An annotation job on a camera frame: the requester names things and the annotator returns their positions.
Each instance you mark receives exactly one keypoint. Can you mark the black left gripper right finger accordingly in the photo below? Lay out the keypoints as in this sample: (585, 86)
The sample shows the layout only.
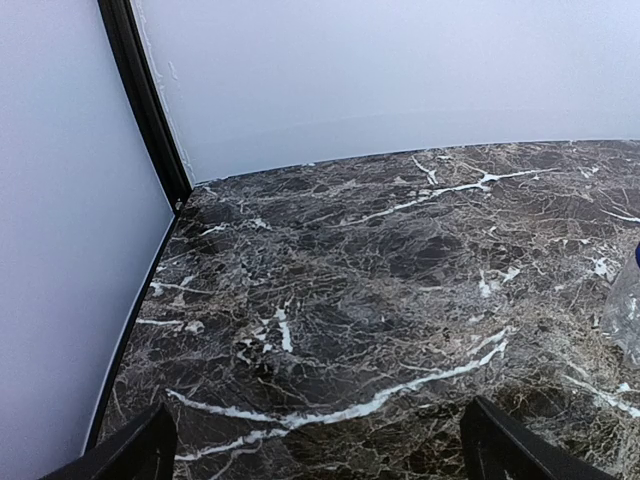
(496, 446)

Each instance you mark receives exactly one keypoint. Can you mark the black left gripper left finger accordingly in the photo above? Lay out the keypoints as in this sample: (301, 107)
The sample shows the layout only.
(143, 449)

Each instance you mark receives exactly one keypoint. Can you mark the Pepsi bottle with blue cap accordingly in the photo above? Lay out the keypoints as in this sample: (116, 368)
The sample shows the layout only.
(620, 321)

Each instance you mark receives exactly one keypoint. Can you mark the black left corner post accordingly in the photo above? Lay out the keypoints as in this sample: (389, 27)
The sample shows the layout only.
(142, 93)

